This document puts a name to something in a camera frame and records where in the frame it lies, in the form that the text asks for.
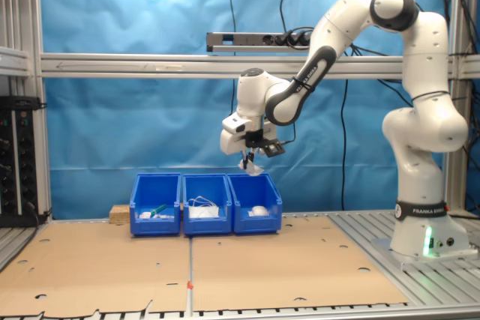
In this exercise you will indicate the black equipment rack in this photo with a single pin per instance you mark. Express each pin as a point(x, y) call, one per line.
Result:
point(18, 166)

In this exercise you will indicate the cotton packet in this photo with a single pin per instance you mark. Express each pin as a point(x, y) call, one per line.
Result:
point(258, 210)
point(255, 171)

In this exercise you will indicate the white printed flat packet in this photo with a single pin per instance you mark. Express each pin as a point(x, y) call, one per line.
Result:
point(144, 215)

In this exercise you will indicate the brown cardboard sheet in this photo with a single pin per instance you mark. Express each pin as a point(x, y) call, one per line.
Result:
point(281, 267)
point(93, 267)

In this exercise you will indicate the grey power strip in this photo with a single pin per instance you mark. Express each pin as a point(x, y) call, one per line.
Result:
point(243, 40)

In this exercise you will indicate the horizontal aluminium beam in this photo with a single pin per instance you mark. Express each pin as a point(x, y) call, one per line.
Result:
point(150, 67)

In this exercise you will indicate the vertical aluminium post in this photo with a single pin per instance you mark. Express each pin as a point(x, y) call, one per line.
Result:
point(39, 129)
point(455, 147)

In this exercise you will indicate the blue bin holding syringes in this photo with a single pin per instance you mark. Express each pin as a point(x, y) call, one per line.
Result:
point(153, 227)

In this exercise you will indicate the chipboard wooden board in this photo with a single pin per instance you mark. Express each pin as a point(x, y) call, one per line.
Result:
point(120, 214)

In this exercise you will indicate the blue bin holding masks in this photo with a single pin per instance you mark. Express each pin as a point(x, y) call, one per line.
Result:
point(206, 226)

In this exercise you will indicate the blue bin holding cotton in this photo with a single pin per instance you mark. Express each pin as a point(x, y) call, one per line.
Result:
point(258, 224)

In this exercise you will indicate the black camera box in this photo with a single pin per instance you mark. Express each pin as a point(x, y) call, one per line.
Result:
point(273, 148)

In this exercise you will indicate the pale green face masks stack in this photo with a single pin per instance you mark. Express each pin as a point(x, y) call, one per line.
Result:
point(204, 211)

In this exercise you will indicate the loose green syringe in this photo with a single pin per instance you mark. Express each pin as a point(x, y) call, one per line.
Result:
point(160, 208)

